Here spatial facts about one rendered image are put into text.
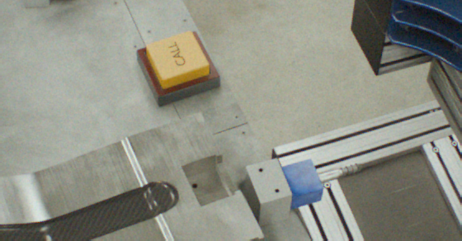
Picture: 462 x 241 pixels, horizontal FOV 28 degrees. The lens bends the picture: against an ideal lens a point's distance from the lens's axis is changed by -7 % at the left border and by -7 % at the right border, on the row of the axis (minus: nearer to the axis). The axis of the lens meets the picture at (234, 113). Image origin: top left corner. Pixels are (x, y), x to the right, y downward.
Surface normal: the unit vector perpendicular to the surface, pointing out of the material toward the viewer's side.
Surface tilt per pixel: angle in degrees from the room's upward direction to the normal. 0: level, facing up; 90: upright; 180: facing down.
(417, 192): 0
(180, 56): 0
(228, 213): 0
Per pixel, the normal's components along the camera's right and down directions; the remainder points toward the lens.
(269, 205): 0.31, 0.77
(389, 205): 0.02, -0.58
